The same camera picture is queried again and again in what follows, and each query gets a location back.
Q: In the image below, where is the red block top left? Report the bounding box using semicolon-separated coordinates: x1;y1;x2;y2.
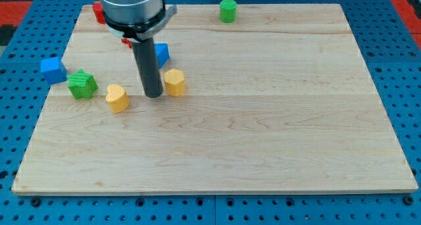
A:
92;3;105;24

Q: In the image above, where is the small red block behind rod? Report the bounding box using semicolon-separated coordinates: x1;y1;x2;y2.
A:
121;38;132;49

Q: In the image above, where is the yellow heart block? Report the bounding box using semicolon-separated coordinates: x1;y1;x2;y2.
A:
105;84;130;113

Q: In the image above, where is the blue cube block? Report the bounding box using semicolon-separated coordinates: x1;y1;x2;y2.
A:
40;57;67;85

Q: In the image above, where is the yellow hexagon block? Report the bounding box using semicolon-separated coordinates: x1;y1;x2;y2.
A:
164;68;186;97

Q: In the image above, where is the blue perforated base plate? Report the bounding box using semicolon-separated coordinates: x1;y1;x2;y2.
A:
1;0;420;224

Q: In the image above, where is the light wooden board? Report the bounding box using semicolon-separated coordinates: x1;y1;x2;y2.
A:
12;4;418;196

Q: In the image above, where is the green star block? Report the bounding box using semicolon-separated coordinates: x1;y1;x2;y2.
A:
67;69;98;99

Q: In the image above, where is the blue triangle block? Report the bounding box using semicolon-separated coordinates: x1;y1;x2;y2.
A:
155;43;170;68

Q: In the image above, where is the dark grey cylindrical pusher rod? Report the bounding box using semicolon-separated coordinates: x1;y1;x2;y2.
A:
132;38;163;98

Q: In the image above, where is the green cylinder block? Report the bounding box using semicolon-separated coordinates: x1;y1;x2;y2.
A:
220;0;237;23

